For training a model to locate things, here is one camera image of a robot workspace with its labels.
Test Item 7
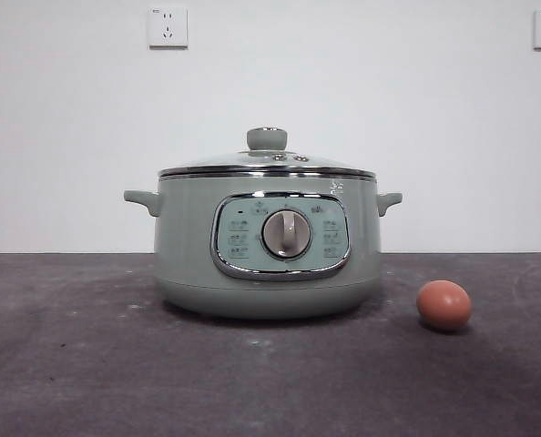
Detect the brown egg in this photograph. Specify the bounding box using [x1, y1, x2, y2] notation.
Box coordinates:
[415, 279, 473, 332]

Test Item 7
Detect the pale green electric cooking pot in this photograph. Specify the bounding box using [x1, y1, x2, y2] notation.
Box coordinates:
[123, 175, 403, 319]

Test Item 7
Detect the glass lid with green knob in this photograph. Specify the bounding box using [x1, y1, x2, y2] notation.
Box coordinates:
[158, 127, 375, 178]

